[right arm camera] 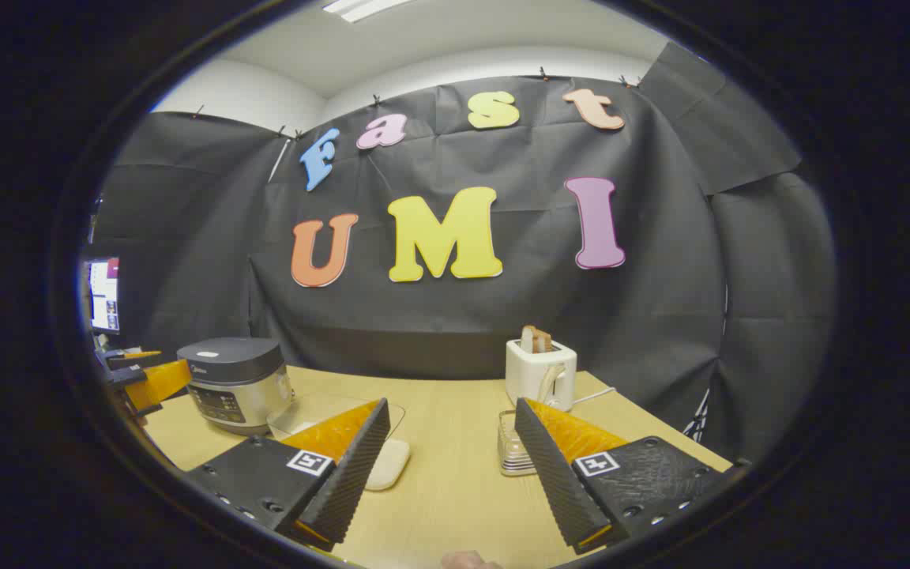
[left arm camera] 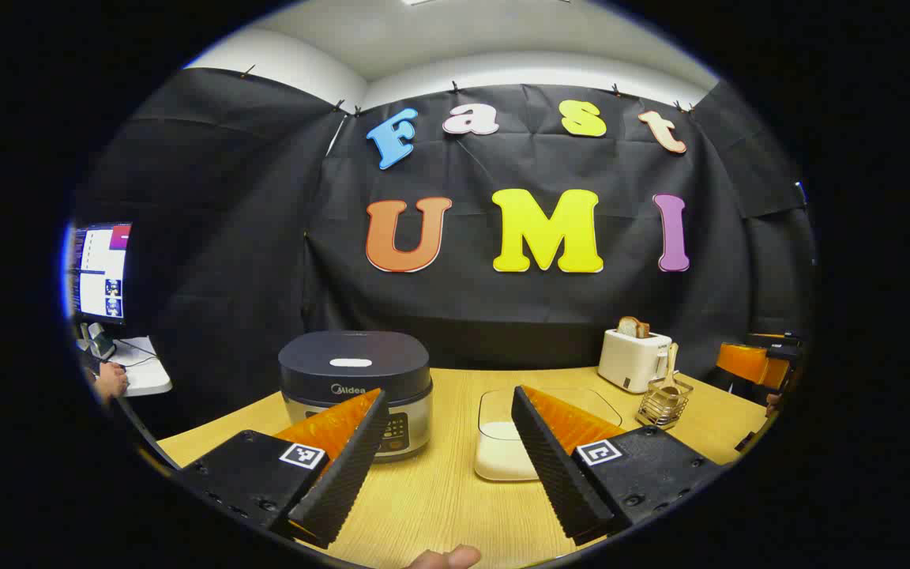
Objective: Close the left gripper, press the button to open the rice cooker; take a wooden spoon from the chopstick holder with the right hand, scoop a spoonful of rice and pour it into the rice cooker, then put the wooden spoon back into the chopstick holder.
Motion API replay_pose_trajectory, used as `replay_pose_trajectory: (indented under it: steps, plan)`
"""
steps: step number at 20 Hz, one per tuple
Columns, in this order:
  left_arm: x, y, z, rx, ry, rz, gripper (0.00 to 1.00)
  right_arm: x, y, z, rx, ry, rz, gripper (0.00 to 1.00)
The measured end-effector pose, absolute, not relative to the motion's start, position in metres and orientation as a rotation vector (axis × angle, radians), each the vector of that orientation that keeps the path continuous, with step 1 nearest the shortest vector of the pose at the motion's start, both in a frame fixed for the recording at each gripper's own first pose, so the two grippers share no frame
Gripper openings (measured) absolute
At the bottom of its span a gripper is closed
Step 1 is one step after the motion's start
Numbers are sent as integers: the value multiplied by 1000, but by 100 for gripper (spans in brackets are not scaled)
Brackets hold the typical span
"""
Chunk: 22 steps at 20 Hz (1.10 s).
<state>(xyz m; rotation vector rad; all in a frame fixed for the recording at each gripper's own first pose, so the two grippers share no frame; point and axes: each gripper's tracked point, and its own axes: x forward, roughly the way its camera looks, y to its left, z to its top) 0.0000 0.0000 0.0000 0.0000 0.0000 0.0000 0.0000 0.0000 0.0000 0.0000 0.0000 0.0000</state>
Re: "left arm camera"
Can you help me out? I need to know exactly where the white side table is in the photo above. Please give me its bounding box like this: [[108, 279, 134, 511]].
[[80, 336, 173, 398]]

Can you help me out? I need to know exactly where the small grey box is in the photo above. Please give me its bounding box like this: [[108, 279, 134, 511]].
[[80, 322, 116, 360]]

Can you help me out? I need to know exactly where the clear rice container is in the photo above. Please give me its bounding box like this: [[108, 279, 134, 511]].
[[474, 387, 623, 483]]

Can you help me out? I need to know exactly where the white toaster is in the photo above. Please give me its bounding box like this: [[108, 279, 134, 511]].
[[597, 328, 675, 394]]

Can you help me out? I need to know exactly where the wooden spoon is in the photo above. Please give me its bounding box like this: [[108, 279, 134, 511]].
[[649, 342, 681, 396]]

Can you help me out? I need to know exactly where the computer monitor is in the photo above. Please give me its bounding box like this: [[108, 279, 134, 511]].
[[68, 223, 133, 325]]

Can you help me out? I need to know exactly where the black backdrop cloth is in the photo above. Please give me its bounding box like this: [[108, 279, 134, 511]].
[[68, 67, 819, 443]]

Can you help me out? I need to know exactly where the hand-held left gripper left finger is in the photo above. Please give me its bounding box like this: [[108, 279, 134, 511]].
[[179, 387, 390, 550]]

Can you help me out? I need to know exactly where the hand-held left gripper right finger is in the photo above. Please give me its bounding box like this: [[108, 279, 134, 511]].
[[511, 385, 728, 548]]

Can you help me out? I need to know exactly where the dark grey rice cooker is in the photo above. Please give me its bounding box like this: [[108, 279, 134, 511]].
[[278, 330, 434, 463]]

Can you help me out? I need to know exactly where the wire chopstick holder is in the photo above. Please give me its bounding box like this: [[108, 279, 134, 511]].
[[635, 378, 694, 431]]

